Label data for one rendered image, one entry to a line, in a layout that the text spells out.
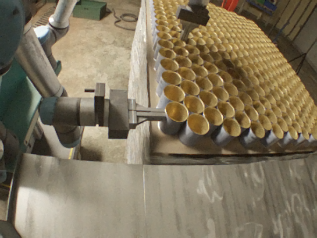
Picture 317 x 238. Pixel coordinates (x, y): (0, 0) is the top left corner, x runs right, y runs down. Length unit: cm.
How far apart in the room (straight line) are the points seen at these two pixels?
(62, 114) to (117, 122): 14
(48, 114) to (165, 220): 39
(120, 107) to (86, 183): 21
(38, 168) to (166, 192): 34
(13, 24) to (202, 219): 56
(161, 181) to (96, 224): 20
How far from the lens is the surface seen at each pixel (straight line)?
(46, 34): 93
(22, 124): 85
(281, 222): 72
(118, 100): 47
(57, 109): 45
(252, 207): 62
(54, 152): 137
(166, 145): 52
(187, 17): 76
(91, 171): 47
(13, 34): 27
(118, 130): 42
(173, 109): 54
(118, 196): 46
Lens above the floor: 152
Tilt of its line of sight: 51 degrees down
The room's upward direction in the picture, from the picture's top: 24 degrees clockwise
